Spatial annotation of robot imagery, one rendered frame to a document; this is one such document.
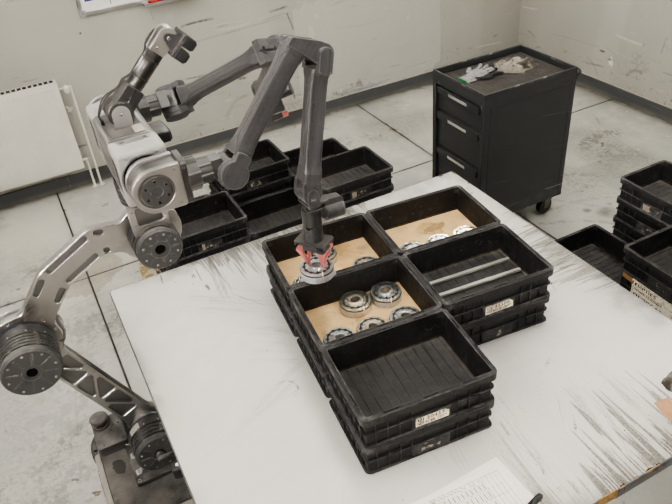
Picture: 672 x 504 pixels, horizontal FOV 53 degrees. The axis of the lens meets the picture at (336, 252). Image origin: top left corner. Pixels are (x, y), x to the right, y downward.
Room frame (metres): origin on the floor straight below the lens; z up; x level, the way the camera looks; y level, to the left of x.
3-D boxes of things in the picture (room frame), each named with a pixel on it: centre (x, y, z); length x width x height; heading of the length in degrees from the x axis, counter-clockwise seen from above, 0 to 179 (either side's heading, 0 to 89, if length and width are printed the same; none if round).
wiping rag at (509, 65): (3.50, -1.06, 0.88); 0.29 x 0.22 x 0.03; 114
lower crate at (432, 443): (1.32, -0.17, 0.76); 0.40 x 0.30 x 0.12; 109
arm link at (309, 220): (1.64, 0.05, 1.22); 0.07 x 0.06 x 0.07; 114
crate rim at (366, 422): (1.32, -0.17, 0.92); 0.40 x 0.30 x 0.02; 109
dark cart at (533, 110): (3.41, -0.98, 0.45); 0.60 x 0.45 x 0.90; 114
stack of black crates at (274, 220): (2.90, 0.27, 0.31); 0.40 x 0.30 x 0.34; 114
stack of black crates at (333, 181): (3.06, -0.09, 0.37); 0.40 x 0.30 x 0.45; 115
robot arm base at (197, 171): (1.55, 0.34, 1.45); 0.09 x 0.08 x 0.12; 24
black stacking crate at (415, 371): (1.32, -0.17, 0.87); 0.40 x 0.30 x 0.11; 109
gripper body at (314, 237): (1.64, 0.06, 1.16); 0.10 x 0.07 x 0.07; 61
